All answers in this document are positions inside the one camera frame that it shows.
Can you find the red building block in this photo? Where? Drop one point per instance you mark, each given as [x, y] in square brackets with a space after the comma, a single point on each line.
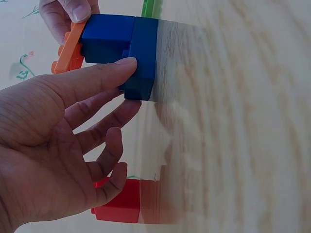
[121, 206]

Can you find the bright blue building block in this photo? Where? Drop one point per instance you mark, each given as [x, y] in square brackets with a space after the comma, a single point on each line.
[107, 36]

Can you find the person's right hand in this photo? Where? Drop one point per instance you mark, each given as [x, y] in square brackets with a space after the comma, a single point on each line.
[60, 17]

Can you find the dark blue building block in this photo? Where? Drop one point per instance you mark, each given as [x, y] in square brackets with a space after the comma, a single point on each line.
[143, 53]

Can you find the green plastic piece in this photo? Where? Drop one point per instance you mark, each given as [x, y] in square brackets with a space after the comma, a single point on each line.
[146, 8]

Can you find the person's left hand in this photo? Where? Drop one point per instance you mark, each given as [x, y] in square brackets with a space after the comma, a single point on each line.
[36, 145]

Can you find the orange toothed plastic piece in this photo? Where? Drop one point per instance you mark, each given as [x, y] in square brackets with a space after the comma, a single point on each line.
[69, 48]

